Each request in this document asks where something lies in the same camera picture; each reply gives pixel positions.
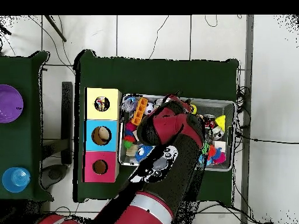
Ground white colourful spotted cloth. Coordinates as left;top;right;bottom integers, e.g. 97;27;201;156
95;97;110;111

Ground wooden three-hole box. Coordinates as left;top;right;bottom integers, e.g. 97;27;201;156
84;87;122;184

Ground clear mesh bin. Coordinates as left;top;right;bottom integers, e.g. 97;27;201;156
118;94;235;173

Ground small soccer ball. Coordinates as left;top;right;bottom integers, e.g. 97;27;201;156
144;102;155;116

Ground orange plastic gear toy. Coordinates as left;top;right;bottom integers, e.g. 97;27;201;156
130;97;149;126

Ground large blue spiky ball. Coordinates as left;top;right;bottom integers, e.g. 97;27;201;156
135;144;154;163

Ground yellow wedge block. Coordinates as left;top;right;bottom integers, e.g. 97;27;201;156
214;115;226;133

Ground black panel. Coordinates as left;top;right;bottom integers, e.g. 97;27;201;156
61;81;74;165

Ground green side table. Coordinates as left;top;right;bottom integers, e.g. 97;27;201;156
0;50;53;201

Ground black rod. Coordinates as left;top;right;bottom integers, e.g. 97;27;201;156
44;15;67;43

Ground purple bowl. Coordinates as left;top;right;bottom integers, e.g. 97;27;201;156
0;84;24;124

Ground blue bowl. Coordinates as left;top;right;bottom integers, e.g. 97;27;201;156
2;167;32;194

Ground black floor cable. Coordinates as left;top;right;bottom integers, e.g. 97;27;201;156
235;132;299;145

